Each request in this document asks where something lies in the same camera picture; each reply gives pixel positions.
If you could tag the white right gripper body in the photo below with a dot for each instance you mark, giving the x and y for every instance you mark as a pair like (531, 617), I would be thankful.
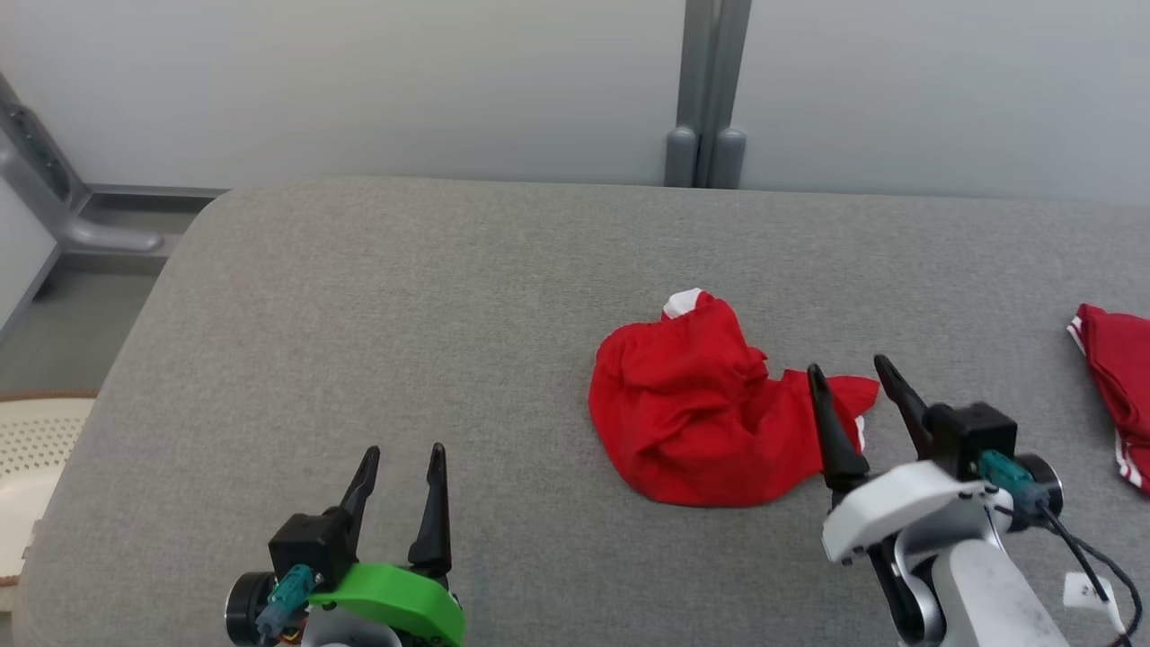
(898, 503)

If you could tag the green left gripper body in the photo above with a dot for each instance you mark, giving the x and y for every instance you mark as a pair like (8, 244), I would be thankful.
(404, 598)

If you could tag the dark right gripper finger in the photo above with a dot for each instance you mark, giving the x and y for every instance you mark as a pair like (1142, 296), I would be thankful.
(835, 449)
(907, 404)

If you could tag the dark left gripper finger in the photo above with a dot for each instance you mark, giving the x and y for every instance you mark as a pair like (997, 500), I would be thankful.
(435, 530)
(361, 494)

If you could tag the red shorts with white waistband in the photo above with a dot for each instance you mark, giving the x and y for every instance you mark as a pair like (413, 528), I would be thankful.
(692, 404)

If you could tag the red shirt with white sleeves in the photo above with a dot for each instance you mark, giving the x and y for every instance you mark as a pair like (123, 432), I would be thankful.
(1123, 377)

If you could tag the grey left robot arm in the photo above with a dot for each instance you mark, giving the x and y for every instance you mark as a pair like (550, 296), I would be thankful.
(346, 636)

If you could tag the cream perforated laundry basket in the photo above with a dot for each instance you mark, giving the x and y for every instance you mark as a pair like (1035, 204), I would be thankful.
(36, 449)

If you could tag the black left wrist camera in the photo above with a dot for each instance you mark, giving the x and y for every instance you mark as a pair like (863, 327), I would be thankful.
(310, 539)

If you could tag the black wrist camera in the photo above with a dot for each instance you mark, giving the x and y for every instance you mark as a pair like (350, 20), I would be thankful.
(970, 436)
(310, 539)

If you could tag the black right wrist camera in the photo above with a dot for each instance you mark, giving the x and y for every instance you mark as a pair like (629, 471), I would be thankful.
(970, 436)

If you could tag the teal right camera connector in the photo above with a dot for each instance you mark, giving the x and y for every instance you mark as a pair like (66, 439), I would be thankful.
(1011, 476)

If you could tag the teal camera connector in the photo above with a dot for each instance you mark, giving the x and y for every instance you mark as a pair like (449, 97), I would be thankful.
(283, 598)
(1011, 476)

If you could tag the teal left camera connector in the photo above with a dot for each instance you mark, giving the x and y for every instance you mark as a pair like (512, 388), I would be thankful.
(283, 598)

